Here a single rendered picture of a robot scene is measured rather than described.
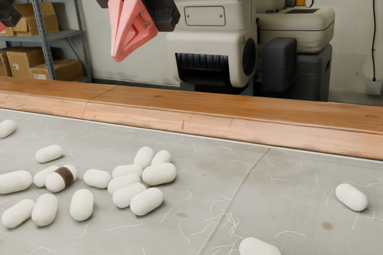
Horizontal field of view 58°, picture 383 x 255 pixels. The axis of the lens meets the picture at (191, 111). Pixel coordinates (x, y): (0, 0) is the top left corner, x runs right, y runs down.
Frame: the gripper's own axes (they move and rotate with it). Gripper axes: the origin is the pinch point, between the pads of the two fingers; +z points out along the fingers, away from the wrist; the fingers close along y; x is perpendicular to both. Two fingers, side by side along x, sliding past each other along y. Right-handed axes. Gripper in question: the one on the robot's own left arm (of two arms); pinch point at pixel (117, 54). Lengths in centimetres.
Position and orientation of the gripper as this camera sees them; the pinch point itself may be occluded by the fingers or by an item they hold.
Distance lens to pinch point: 46.2
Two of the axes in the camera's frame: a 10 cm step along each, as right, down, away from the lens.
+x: 3.1, 4.7, 8.2
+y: 9.1, 1.0, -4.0
